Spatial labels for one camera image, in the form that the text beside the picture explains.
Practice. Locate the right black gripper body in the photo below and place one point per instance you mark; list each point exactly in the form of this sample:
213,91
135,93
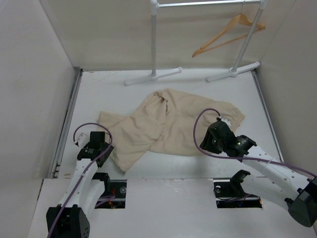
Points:
211,145

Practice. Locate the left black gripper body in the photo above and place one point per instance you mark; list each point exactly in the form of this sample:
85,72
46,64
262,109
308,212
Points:
104,147

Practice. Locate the beige trousers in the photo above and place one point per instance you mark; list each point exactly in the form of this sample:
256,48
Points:
167,122

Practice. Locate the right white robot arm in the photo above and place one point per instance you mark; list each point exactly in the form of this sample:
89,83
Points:
289,187

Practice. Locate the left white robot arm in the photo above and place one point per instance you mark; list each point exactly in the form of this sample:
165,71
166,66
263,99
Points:
69,219

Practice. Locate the wooden clothes hanger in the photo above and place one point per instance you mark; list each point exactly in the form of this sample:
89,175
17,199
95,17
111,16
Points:
240,19

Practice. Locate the white metal clothes rack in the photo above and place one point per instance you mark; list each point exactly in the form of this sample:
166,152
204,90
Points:
234,71

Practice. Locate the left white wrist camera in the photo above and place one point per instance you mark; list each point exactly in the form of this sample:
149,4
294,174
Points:
81,140

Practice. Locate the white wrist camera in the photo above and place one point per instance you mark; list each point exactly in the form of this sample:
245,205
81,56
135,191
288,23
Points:
226,121
81,140

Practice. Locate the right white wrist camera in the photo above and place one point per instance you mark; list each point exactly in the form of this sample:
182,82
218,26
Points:
226,121

